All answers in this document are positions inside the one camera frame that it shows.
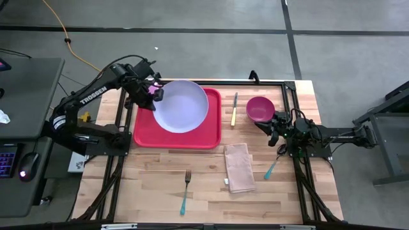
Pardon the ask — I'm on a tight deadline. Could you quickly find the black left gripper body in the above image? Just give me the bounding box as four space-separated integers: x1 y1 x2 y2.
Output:
126 73 157 110

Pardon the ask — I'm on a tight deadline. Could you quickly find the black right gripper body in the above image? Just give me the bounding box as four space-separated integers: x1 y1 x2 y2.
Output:
271 111 297 139

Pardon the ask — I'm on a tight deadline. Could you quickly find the pale pink mug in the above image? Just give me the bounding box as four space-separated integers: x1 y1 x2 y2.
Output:
148 82 162 96

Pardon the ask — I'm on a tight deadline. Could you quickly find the reddish pink bowl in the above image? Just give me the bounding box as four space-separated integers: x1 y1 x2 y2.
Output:
245 96 276 123

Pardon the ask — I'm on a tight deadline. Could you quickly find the lavender plate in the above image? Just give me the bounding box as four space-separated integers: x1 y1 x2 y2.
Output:
152 79 210 134

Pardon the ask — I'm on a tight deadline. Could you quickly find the knife with cream handle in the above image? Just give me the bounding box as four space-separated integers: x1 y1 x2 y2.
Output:
230 92 239 127

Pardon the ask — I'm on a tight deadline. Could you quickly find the spoon with teal handle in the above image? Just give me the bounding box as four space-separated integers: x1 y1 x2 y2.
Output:
263 144 288 180

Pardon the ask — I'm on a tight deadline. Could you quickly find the beige cloth napkin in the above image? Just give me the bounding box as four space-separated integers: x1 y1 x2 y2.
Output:
223 142 257 194

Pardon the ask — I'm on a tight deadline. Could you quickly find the fork with teal handle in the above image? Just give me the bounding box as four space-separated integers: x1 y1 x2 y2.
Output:
179 169 192 216

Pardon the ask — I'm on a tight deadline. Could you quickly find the red plastic tray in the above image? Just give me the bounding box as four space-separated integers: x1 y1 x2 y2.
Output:
133 87 222 150

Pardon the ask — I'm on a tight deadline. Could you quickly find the white printed box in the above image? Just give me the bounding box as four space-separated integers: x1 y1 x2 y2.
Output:
67 151 89 173

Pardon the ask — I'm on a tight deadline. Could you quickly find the dark grey metal table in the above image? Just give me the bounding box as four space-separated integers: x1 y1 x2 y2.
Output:
353 81 409 187

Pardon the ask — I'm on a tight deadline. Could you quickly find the grey side desk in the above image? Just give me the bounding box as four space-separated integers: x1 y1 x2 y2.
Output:
0 57 66 219

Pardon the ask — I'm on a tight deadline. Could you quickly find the black computer mouse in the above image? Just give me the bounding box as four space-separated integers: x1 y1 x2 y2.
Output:
18 152 41 183

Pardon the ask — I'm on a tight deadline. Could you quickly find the black device with pink screen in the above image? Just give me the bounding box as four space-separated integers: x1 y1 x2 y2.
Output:
0 57 12 73

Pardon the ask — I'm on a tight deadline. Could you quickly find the backlit black keyboard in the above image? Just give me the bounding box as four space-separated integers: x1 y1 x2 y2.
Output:
0 145 19 179

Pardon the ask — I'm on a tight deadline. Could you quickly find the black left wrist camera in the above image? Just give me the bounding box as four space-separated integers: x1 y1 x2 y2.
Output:
134 59 157 77

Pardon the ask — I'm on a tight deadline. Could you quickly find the black aluminium table frame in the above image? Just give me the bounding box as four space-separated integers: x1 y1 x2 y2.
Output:
70 78 345 224

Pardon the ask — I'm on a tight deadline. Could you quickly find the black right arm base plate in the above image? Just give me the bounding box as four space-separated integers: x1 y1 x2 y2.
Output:
286 137 333 159

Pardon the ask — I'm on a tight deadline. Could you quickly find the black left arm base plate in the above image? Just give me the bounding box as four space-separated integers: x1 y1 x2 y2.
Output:
84 132 132 157

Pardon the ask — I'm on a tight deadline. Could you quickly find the yellow extension cable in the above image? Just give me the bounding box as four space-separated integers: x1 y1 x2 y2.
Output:
41 0 102 73

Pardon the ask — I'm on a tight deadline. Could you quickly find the silver metal bracket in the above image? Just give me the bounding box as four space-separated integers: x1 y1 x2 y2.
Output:
280 224 316 230
101 223 138 230

